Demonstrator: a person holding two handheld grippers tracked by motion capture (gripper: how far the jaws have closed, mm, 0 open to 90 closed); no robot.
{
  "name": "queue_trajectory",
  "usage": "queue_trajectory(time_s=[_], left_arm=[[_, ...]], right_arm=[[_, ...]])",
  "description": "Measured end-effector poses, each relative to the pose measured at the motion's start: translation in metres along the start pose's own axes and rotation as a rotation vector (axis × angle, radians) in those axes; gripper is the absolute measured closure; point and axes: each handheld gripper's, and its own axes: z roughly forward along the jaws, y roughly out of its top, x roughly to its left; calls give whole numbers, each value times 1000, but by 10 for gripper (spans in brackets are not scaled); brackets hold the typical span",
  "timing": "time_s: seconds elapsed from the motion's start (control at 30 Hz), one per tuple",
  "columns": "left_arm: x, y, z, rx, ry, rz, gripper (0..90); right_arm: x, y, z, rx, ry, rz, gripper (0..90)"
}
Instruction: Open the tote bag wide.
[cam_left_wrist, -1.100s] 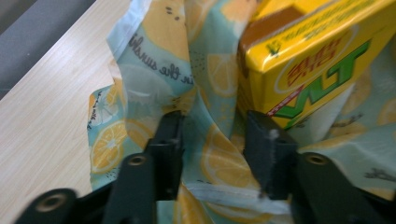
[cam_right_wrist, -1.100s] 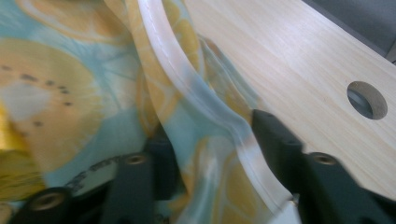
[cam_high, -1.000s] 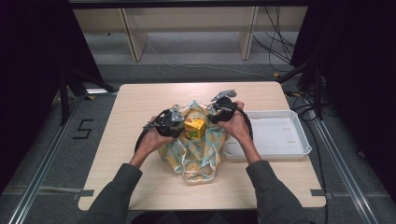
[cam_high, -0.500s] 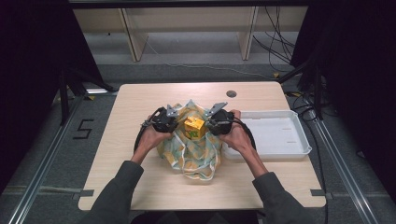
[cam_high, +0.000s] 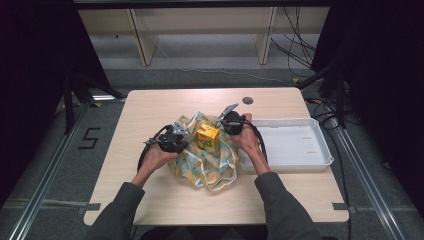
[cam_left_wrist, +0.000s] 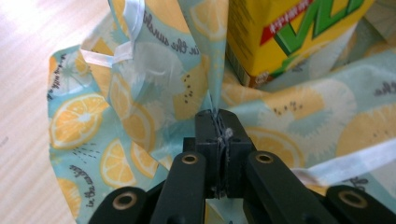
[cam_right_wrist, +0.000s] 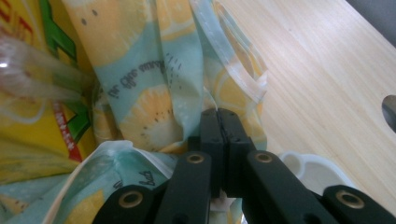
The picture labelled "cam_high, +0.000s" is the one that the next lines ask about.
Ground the aluminium floor rail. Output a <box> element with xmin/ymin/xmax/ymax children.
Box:
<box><xmin>332</xmin><ymin>125</ymin><xmax>407</xmax><ymax>240</ymax></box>
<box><xmin>7</xmin><ymin>102</ymin><xmax>92</xmax><ymax>240</ymax></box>

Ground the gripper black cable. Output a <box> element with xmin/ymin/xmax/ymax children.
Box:
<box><xmin>136</xmin><ymin>124</ymin><xmax>174</xmax><ymax>173</ymax></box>
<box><xmin>244</xmin><ymin>119</ymin><xmax>269</xmax><ymax>162</ymax></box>

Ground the person's left hand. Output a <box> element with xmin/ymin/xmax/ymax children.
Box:
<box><xmin>139</xmin><ymin>144</ymin><xmax>180</xmax><ymax>175</ymax></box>

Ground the white plastic tray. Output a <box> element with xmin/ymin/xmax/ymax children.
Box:
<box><xmin>237</xmin><ymin>117</ymin><xmax>335</xmax><ymax>175</ymax></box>

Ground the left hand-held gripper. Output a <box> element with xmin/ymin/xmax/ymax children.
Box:
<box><xmin>145</xmin><ymin>120</ymin><xmax>190</xmax><ymax>154</ymax></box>

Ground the black metal stand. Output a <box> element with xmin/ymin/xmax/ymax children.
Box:
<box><xmin>296</xmin><ymin>62</ymin><xmax>348</xmax><ymax>130</ymax></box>
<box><xmin>62</xmin><ymin>71</ymin><xmax>127</xmax><ymax>135</ymax></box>

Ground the person's dark lap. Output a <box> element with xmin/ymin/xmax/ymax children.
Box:
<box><xmin>139</xmin><ymin>225</ymin><xmax>278</xmax><ymax>240</ymax></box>

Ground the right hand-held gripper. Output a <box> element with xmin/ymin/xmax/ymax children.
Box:
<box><xmin>218</xmin><ymin>102</ymin><xmax>248</xmax><ymax>136</ymax></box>

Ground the orange flower print cloth bag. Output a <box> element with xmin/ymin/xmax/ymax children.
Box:
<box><xmin>166</xmin><ymin>111</ymin><xmax>242</xmax><ymax>193</ymax></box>

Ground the person's right hand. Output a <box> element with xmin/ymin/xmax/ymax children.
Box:
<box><xmin>229</xmin><ymin>113</ymin><xmax>265</xmax><ymax>162</ymax></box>

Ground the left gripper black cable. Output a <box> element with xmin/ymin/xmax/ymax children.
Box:
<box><xmin>136</xmin><ymin>124</ymin><xmax>174</xmax><ymax>173</ymax></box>

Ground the dark curtain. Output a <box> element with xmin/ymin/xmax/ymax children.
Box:
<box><xmin>309</xmin><ymin>0</ymin><xmax>424</xmax><ymax>219</ymax></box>
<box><xmin>0</xmin><ymin>0</ymin><xmax>113</xmax><ymax>208</ymax></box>

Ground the thin white floor cable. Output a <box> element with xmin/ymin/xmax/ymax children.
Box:
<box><xmin>155</xmin><ymin>42</ymin><xmax>295</xmax><ymax>85</ymax></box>

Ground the bundle of black floor cables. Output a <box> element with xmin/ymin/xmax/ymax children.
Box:
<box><xmin>269</xmin><ymin>6</ymin><xmax>318</xmax><ymax>78</ymax></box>

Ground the black cable beside table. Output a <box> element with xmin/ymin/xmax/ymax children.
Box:
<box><xmin>312</xmin><ymin>99</ymin><xmax>354</xmax><ymax>240</ymax></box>

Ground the yellow carton box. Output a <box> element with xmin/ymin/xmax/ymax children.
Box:
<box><xmin>196</xmin><ymin>123</ymin><xmax>221</xmax><ymax>151</ymax></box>

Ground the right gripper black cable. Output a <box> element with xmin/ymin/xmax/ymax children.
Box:
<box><xmin>244</xmin><ymin>119</ymin><xmax>269</xmax><ymax>162</ymax></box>

